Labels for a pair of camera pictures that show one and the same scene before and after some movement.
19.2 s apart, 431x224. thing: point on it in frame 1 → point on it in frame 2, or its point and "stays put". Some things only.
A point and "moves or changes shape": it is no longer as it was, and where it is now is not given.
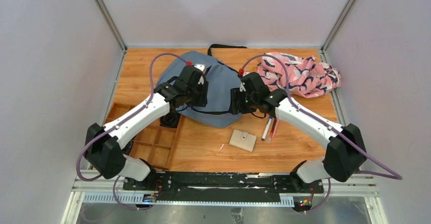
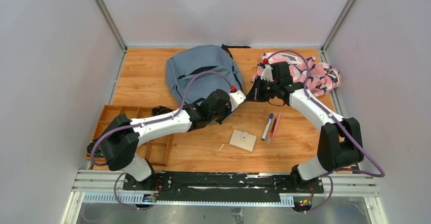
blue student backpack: x=222 y=78 moves or changes shape
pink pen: x=277 y=122 stays put
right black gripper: x=236 y=98 → x=255 y=94
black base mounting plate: x=221 y=187 stays put
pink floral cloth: x=307 y=77 stays put
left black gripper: x=201 y=94 → x=221 y=115
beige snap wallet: x=242 y=139 stays put
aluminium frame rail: x=94 y=185 stays put
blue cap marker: x=264 y=136 stays put
